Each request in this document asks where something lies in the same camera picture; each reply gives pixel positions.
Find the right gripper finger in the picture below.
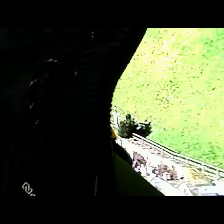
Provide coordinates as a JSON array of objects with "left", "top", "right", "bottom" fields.
[{"left": 111, "top": 143, "right": 165, "bottom": 197}]

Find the black garment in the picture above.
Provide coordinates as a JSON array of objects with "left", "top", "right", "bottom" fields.
[{"left": 0, "top": 27, "right": 148, "bottom": 197}]

